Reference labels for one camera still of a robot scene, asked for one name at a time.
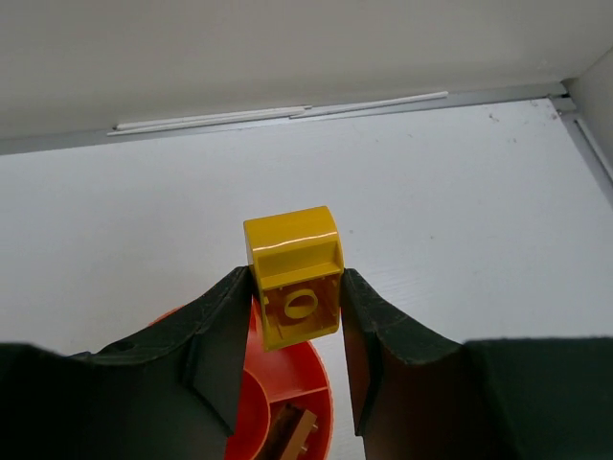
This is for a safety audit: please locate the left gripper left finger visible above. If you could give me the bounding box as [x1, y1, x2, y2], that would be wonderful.
[1, 266, 253, 459]

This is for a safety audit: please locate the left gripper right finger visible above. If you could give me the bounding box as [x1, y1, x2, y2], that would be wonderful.
[340, 269, 612, 459]

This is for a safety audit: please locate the brown lego plate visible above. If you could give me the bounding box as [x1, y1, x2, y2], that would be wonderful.
[257, 403, 318, 460]

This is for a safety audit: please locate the large yellow lego brick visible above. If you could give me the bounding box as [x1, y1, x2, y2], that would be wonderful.
[243, 206, 344, 352]

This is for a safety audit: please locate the orange round divided container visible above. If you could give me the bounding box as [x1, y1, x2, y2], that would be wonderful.
[148, 294, 334, 460]

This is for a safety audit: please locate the white strip at back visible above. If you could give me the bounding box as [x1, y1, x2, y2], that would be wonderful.
[107, 91, 449, 137]

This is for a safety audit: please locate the aluminium rail right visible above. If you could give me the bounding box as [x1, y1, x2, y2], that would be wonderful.
[550, 89, 612, 195]

